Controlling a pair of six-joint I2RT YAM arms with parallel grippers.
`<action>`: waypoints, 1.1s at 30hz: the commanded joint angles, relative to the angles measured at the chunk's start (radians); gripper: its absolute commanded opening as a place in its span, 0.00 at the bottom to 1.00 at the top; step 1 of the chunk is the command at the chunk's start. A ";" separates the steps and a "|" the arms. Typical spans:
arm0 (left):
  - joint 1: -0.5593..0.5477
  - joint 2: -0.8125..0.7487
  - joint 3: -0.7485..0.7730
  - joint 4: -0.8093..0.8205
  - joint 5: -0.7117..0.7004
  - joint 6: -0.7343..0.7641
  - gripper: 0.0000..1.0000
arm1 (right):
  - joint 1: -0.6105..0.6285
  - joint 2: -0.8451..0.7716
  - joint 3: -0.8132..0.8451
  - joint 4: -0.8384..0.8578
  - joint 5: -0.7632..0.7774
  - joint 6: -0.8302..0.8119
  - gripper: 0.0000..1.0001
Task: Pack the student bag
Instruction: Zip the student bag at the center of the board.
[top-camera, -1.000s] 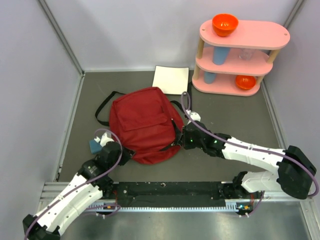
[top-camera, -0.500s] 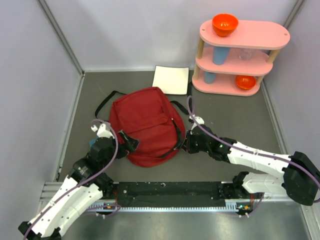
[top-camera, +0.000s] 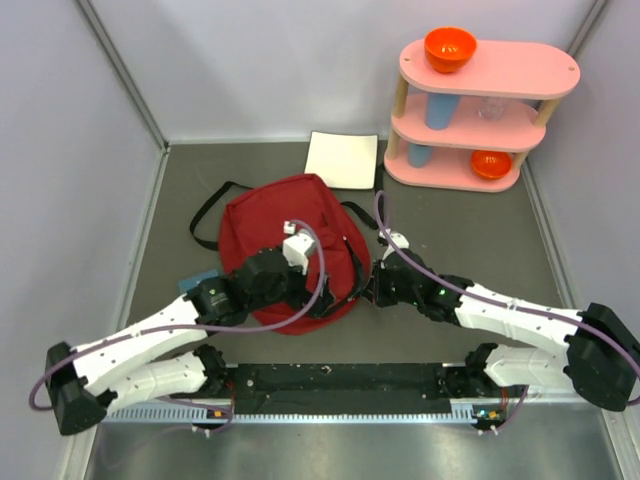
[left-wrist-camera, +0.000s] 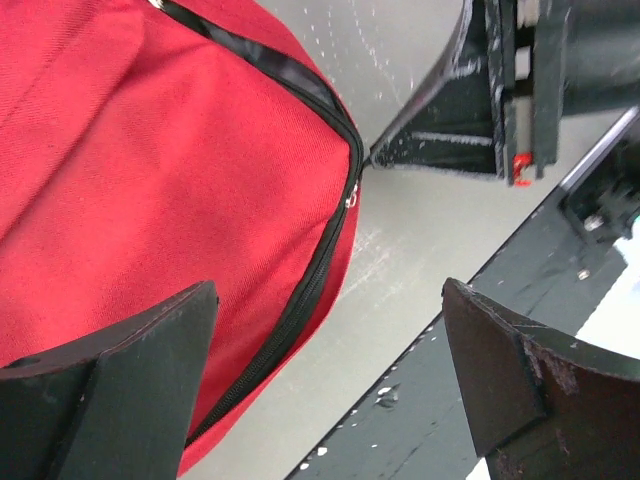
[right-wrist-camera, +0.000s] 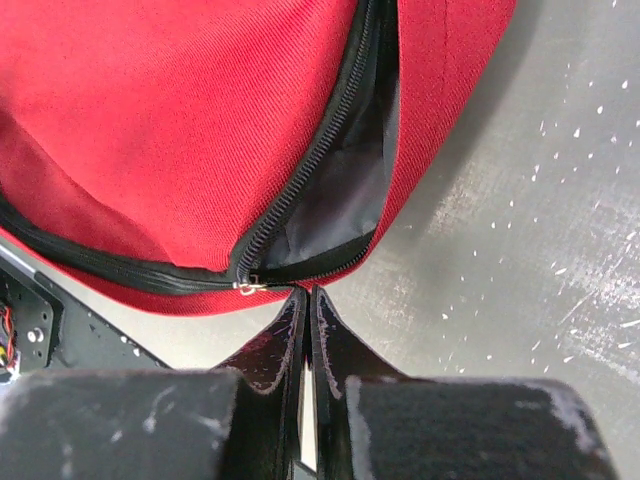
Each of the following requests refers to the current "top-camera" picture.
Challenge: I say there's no orange bowl top shelf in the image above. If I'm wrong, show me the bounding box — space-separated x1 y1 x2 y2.
424 27 477 74

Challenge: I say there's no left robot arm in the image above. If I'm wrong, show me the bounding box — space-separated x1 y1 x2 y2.
45 246 326 436

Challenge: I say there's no clear glass cup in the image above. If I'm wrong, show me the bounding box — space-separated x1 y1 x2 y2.
477 97 510 121

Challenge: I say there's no blue cup bottom shelf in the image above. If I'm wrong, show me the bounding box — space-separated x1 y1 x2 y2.
407 143 433 168

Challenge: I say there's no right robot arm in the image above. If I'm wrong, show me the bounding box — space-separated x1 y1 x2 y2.
370 248 639 412

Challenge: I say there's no orange bowl bottom shelf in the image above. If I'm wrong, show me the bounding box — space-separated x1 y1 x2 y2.
470 150 513 180

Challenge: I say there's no blue cup middle shelf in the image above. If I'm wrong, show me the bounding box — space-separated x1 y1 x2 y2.
425 93 460 130

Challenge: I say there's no orange bowl shelf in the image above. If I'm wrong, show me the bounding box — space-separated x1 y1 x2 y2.
470 150 513 180
424 27 477 74

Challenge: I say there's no blue snap wallet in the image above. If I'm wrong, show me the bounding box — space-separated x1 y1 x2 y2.
178 269 218 294

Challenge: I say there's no red student backpack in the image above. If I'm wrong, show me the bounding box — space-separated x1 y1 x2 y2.
189 174 377 335

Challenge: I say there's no blue cup shelf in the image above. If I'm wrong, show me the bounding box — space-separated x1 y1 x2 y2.
407 143 433 168
425 93 460 130

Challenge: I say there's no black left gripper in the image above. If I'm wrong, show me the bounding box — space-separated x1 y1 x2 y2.
249 254 334 319

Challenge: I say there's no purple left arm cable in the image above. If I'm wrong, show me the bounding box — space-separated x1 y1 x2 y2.
29 218 327 436

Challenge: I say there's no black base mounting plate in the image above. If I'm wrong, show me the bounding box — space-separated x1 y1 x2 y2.
199 362 506 416

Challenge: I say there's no slotted cable duct rail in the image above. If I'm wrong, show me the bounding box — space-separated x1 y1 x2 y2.
99 397 506 425

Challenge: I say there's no pink three-tier shelf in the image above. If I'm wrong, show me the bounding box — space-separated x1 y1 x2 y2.
384 40 581 193

